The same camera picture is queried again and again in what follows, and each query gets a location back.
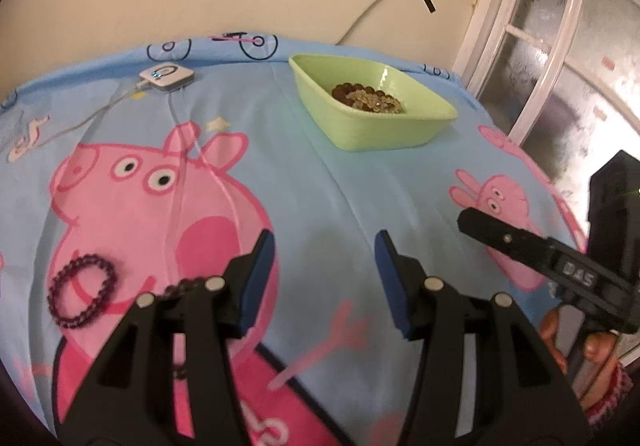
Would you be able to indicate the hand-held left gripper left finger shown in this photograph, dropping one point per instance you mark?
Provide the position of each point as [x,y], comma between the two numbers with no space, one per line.
[260,276]

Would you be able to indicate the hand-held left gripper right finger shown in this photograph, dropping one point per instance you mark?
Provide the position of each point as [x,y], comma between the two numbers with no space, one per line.
[390,276]

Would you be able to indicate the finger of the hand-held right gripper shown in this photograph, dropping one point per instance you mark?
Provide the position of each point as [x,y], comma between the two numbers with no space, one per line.
[500,233]

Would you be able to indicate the light green plastic bowl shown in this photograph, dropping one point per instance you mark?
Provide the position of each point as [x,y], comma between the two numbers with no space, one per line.
[370,130]

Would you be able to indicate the person's right forearm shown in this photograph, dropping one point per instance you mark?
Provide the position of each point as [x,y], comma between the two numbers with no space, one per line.
[612,406]

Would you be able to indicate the person's right hand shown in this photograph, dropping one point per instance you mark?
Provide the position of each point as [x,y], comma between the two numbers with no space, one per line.
[602,351]

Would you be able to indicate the printed cartoon pig blanket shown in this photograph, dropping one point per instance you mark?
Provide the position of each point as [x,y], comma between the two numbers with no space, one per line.
[310,186]

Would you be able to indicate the white framed glass door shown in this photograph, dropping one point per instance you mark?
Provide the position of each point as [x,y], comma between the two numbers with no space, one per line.
[492,25]

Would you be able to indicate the small white square device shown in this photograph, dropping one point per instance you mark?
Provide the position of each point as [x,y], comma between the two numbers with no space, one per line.
[167,75]

